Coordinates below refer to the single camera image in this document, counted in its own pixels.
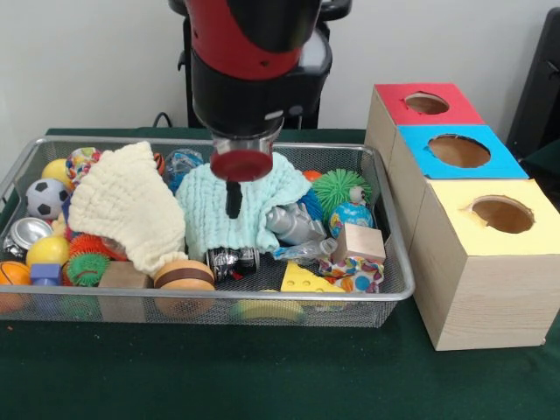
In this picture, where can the blue globe ball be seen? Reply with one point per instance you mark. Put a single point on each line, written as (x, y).
(352, 219)

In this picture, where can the dark green tablecloth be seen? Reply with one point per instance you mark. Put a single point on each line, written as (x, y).
(262, 376)

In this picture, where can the blue spiky ball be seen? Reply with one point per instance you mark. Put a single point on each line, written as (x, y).
(311, 205)

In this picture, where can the mint green muslin cloth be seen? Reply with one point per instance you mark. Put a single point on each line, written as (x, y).
(206, 210)

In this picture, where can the yellow cheese wedge toy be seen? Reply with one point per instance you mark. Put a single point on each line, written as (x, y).
(306, 280)

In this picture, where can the green spiky ball with eyes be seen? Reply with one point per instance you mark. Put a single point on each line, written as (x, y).
(337, 189)

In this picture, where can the red ball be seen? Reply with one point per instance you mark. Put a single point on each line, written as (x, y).
(312, 176)

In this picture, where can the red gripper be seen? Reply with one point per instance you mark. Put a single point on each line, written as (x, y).
(241, 164)

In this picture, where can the clear mesh bin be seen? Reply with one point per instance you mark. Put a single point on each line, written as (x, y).
(391, 280)

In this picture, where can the plain wooden block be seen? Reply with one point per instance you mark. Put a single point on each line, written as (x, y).
(359, 242)

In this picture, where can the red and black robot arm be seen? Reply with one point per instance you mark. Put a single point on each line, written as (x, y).
(249, 61)

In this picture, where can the cream muslin cloth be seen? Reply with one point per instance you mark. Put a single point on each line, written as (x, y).
(127, 206)

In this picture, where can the dark green side table cloth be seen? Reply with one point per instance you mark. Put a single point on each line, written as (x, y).
(547, 168)

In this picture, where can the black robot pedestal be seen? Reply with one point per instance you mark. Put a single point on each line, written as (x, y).
(311, 101)

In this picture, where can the wooden box with three holes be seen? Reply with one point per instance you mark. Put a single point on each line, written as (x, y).
(490, 297)

